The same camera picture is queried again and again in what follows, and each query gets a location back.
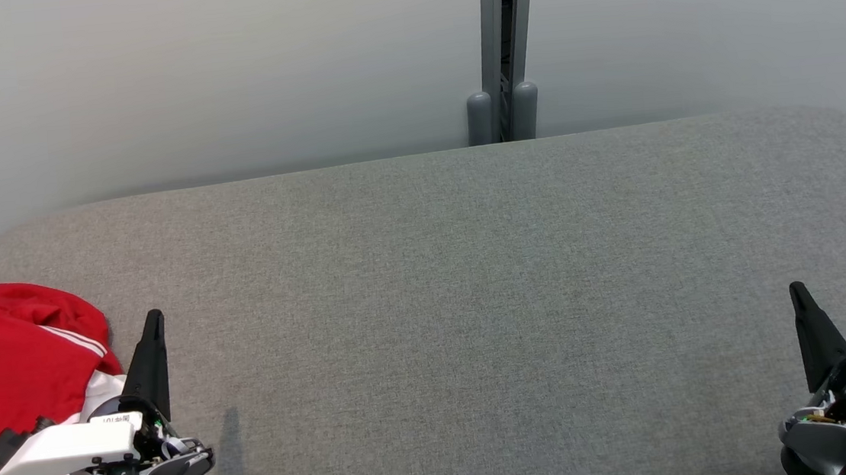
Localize red white basketball jersey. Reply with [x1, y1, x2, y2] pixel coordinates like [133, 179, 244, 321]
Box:
[0, 294, 136, 475]

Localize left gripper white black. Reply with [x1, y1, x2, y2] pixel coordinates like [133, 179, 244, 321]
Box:
[0, 305, 217, 475]

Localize grey metal partition post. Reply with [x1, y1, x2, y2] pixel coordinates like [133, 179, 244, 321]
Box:
[502, 0, 550, 142]
[457, 0, 521, 147]

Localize red shorts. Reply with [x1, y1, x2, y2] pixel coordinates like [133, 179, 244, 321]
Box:
[0, 274, 111, 359]

